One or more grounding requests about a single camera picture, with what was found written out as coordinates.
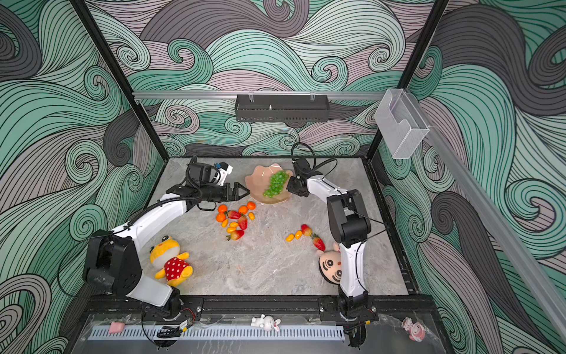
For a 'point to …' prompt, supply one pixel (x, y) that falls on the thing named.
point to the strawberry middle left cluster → (243, 223)
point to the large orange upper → (222, 208)
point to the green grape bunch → (275, 184)
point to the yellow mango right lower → (290, 237)
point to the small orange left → (243, 209)
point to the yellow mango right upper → (298, 234)
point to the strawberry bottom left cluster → (236, 234)
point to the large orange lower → (220, 217)
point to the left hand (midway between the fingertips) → (243, 191)
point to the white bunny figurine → (266, 321)
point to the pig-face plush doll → (330, 264)
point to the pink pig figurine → (416, 330)
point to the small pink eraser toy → (116, 327)
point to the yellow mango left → (225, 223)
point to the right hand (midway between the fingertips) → (292, 187)
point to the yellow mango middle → (233, 224)
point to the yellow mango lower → (231, 229)
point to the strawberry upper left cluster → (234, 214)
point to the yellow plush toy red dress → (166, 254)
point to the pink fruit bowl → (258, 181)
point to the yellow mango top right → (251, 216)
